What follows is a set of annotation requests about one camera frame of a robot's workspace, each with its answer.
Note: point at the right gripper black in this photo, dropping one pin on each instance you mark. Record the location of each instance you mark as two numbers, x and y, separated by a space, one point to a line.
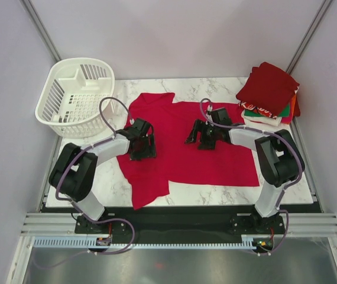
197 126

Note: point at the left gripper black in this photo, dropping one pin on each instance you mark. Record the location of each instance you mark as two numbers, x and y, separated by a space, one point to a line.
149 152

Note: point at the crimson red t shirt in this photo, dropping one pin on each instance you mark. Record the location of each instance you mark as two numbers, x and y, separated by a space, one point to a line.
176 161

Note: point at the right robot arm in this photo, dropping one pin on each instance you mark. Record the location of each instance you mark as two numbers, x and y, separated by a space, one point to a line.
279 159

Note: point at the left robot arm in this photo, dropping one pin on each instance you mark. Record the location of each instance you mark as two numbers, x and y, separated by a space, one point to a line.
74 171

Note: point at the red patterned folded shirt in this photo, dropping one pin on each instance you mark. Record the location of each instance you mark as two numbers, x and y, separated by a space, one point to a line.
253 111

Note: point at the green folded shirt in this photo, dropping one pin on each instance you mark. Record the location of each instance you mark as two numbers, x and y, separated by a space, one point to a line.
285 112

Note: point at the white folded shirt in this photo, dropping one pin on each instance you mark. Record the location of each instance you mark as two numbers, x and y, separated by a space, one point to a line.
263 120

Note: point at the white plastic laundry basket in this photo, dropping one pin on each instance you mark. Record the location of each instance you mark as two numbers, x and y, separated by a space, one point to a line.
69 101

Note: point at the dark red folded shirt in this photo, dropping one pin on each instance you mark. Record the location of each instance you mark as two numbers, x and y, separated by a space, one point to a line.
268 87

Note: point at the orange folded shirt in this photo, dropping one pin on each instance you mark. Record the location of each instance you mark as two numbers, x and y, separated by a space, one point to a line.
294 111

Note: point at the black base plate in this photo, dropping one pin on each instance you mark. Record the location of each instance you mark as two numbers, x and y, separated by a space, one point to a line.
182 224

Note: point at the aluminium frame rail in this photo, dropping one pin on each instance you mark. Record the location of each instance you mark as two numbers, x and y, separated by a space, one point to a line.
48 224

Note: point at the slotted cable duct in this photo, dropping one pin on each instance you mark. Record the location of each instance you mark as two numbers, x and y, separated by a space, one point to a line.
96 243

